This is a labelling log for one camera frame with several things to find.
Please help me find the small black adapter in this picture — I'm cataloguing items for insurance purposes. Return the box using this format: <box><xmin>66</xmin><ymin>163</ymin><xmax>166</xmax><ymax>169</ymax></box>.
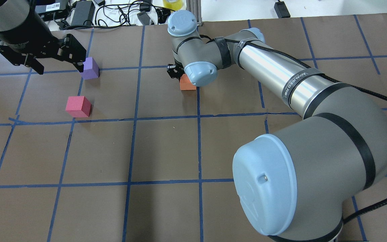
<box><xmin>274</xmin><ymin>0</ymin><xmax>291</xmax><ymax>18</ymax></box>

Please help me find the purple foam cube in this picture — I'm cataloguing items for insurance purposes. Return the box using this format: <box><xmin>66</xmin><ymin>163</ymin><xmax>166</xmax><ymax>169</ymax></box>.
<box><xmin>80</xmin><ymin>57</ymin><xmax>99</xmax><ymax>80</ymax></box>

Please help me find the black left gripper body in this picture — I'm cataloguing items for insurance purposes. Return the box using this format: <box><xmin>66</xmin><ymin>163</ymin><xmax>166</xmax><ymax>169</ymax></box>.
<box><xmin>0</xmin><ymin>13</ymin><xmax>65</xmax><ymax>65</ymax></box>

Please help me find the black power adapter brick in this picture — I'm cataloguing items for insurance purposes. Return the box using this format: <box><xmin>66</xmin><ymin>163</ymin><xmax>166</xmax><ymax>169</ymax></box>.
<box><xmin>71</xmin><ymin>0</ymin><xmax>95</xmax><ymax>26</ymax></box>

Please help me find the orange foam cube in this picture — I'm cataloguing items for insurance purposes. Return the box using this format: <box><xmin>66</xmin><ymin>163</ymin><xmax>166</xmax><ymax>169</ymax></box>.
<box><xmin>179</xmin><ymin>74</ymin><xmax>197</xmax><ymax>91</ymax></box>

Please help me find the yellow tape roll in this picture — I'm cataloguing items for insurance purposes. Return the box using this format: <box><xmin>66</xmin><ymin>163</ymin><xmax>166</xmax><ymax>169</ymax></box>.
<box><xmin>162</xmin><ymin>0</ymin><xmax>183</xmax><ymax>11</ymax></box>

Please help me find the red foam cube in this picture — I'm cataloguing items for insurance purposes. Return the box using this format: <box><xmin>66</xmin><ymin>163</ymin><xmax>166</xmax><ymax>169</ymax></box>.
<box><xmin>66</xmin><ymin>95</ymin><xmax>92</xmax><ymax>118</ymax></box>

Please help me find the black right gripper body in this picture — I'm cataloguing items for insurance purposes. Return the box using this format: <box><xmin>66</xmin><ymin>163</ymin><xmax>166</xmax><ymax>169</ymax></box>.
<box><xmin>166</xmin><ymin>64</ymin><xmax>184</xmax><ymax>80</ymax></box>

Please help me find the aluminium frame post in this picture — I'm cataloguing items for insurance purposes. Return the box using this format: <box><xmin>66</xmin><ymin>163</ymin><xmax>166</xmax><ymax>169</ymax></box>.
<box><xmin>186</xmin><ymin>0</ymin><xmax>203</xmax><ymax>26</ymax></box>

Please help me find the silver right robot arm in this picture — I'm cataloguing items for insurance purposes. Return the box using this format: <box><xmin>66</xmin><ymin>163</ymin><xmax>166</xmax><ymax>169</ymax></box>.
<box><xmin>168</xmin><ymin>10</ymin><xmax>387</xmax><ymax>242</ymax></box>

